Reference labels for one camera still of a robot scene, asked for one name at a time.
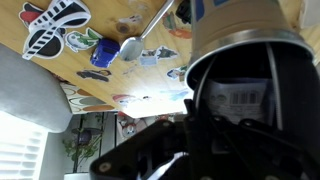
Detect white window blind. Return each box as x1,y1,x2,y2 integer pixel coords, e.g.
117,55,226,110
0,110,50,180

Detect red sticker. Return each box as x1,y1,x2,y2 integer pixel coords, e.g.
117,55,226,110
18,1,44,29

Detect silver metal cup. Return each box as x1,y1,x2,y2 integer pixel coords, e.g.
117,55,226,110
184,0,316,91

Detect oval pattern pillow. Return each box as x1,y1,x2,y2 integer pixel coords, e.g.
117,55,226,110
59,82,118,114

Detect blue grey sticker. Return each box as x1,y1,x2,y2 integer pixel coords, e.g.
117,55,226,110
138,45,179,67

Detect white barcode drink pouch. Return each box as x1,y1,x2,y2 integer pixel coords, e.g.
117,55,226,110
203,78,271,126

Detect grey fabric sofa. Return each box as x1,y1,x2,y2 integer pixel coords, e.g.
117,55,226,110
0,43,74,134

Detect blue toy car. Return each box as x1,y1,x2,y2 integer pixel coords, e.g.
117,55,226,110
89,38,121,69

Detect snowman decoration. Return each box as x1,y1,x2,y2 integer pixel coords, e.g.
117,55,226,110
117,113,148,139

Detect dark long sticker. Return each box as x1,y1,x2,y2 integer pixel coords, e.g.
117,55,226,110
76,68,113,83

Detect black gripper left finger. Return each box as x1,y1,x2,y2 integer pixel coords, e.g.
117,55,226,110
89,99,234,180

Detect orange sticker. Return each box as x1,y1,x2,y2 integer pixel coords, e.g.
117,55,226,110
162,11,193,40

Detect small black toy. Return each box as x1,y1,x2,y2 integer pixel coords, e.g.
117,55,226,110
175,0,193,24

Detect green potted plant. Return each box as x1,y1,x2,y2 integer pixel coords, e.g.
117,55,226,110
62,113,105,180

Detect green dinosaur sticker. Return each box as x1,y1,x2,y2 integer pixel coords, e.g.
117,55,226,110
64,27,104,53

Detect green blue sticker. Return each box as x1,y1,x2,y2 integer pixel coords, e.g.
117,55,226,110
166,64,189,83

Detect metal spoon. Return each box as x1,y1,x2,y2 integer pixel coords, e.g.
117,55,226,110
119,0,176,63

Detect white black striped sunglasses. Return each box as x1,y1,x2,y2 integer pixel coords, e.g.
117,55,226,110
21,0,92,62

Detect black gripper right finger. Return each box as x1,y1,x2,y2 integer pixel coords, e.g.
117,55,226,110
233,119,320,180

